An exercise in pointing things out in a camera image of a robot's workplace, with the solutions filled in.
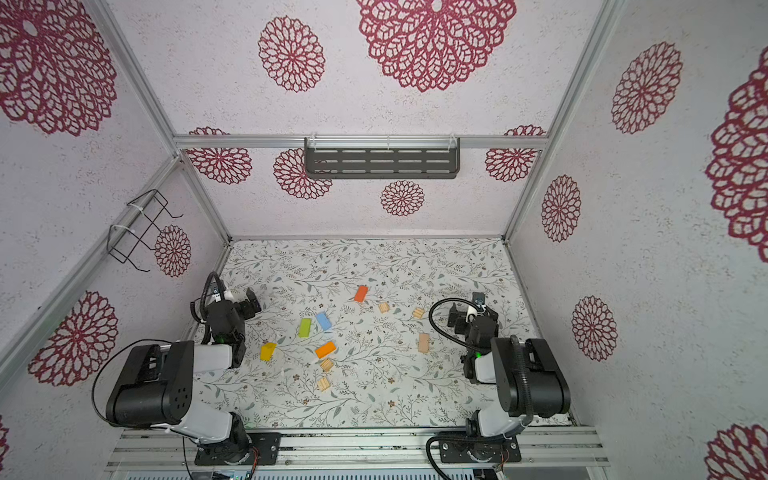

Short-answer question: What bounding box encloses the red wood block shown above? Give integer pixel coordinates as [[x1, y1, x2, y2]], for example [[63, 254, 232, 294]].
[[354, 286, 369, 303]]

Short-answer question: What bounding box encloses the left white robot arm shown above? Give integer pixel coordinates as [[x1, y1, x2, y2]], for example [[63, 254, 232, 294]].
[[105, 288, 261, 465]]

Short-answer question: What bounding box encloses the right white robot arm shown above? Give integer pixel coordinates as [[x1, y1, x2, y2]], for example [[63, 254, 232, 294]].
[[439, 304, 571, 464]]

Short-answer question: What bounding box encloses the yellow wood block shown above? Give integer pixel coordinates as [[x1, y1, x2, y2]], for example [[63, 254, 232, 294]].
[[259, 343, 277, 362]]

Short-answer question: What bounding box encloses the long natural wood block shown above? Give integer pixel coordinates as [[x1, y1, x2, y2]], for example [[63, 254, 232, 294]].
[[418, 333, 430, 354]]

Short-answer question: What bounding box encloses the green wood block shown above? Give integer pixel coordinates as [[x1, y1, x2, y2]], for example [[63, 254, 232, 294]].
[[298, 318, 312, 338]]

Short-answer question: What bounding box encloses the blue wood block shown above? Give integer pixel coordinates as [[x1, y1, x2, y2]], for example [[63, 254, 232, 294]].
[[316, 312, 332, 331]]

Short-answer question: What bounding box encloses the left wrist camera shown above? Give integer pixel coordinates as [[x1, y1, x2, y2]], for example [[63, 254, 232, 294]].
[[206, 282, 235, 303]]

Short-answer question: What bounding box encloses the black wire wall basket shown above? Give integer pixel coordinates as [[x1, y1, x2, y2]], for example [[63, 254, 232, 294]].
[[106, 188, 183, 273]]

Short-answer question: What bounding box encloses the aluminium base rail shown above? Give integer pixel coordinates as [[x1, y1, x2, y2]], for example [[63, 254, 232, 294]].
[[104, 425, 610, 472]]

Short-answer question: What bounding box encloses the dark grey wall shelf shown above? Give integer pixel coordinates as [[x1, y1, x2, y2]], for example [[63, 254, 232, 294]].
[[303, 137, 461, 180]]

